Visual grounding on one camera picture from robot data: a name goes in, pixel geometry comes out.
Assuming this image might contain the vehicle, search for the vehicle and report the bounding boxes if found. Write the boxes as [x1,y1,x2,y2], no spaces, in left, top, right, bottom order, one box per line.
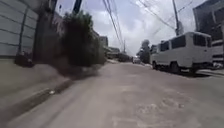
[132,56,142,65]

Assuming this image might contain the grey concrete road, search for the grey concrete road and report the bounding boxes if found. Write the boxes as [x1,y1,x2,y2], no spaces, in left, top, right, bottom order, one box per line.
[6,61,224,128]

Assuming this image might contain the tree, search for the tree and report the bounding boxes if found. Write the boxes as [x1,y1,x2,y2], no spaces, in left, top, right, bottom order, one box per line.
[136,39,152,64]

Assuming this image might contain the tall dark bush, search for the tall dark bush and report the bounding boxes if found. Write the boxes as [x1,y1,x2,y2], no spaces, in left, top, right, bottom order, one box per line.
[61,11,106,68]

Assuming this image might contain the dark pole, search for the dark pole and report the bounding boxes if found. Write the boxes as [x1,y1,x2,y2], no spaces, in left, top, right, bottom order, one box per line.
[71,0,84,16]

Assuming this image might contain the white van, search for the white van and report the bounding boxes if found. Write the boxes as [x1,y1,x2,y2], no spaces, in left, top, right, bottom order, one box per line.
[149,31,214,75]

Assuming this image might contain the utility pole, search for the utility pole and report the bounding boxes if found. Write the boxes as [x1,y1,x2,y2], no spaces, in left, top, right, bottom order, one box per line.
[171,0,181,37]

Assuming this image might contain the small dark bush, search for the small dark bush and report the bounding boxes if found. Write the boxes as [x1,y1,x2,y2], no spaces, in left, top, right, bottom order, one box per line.
[13,51,35,69]

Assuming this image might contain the raised grey pavement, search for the raised grey pavement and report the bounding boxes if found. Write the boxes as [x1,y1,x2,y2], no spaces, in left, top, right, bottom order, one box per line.
[0,58,108,125]

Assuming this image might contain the grey roadside pavement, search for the grey roadside pavement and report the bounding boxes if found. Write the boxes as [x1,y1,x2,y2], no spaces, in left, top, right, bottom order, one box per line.
[196,68,224,79]

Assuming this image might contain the dark tall building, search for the dark tall building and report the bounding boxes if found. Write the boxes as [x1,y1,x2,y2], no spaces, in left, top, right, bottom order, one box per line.
[192,0,224,65]

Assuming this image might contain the overhead wires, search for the overhead wires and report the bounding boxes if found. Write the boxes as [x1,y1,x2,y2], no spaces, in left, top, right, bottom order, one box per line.
[99,0,198,48]

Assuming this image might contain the grey panelled wall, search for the grey panelled wall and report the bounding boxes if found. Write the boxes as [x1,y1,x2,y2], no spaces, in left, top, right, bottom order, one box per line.
[0,0,40,60]

